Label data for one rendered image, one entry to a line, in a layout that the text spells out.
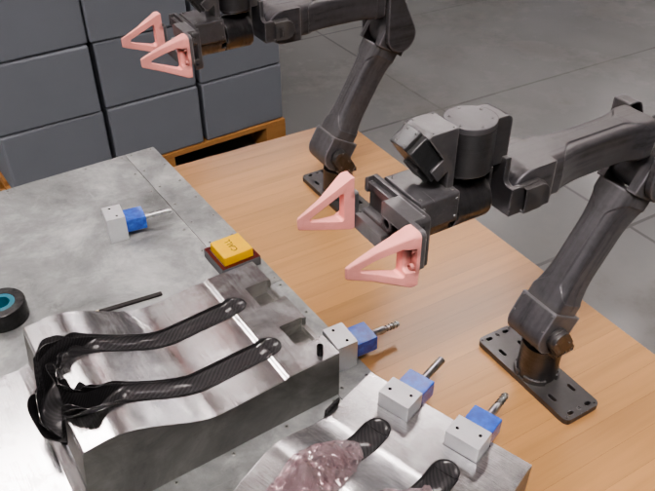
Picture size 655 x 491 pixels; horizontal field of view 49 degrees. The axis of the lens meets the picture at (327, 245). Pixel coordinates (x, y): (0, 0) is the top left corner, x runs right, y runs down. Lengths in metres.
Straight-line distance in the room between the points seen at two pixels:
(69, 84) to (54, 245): 1.40
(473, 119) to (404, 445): 0.45
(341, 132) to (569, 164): 0.65
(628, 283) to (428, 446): 1.86
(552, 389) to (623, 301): 1.54
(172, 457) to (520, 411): 0.51
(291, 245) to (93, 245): 0.39
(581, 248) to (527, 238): 1.83
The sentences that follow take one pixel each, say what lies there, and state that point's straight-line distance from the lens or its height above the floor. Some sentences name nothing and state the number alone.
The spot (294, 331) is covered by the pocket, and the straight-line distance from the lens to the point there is 1.12.
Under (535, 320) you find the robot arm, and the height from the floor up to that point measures 0.94.
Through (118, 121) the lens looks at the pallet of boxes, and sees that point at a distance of 2.95.
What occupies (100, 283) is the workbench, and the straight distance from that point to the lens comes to 1.37.
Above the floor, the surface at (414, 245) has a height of 1.22.
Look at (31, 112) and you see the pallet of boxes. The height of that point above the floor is 0.47.
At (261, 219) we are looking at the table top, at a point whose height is 0.80.
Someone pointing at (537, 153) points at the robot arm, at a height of 1.23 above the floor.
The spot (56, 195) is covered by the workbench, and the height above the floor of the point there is 0.80.
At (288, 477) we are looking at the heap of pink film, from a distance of 0.88.
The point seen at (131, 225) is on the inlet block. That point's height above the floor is 0.83.
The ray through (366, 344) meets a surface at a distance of 1.15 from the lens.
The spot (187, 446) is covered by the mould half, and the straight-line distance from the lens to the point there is 1.01.
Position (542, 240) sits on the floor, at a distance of 2.88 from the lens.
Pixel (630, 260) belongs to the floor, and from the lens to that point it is 2.88.
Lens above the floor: 1.64
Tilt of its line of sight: 37 degrees down
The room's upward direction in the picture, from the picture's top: straight up
